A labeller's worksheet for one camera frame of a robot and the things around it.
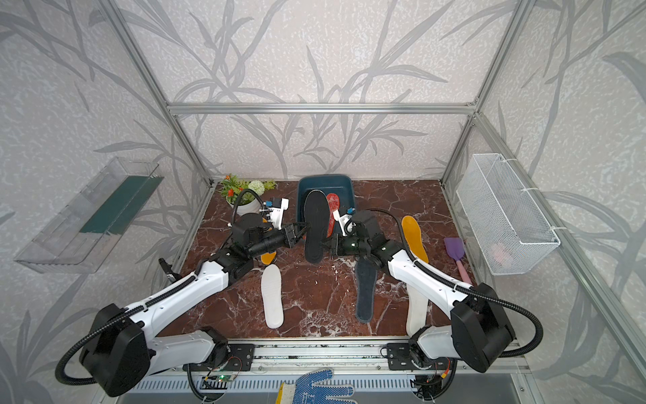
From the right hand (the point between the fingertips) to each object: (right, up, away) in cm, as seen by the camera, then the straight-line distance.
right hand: (320, 242), depth 78 cm
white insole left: (-18, -16, +10) cm, 26 cm away
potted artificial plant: (-30, +13, +21) cm, 39 cm away
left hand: (-3, +5, -3) cm, 6 cm away
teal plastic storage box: (+6, +21, +41) cm, 46 cm away
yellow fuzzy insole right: (+36, 0, +24) cm, 43 cm away
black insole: (-1, +7, -3) cm, 8 cm away
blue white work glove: (-4, -40, -10) cm, 41 cm away
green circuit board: (-27, -37, -8) cm, 46 cm away
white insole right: (+32, -24, +5) cm, 40 cm away
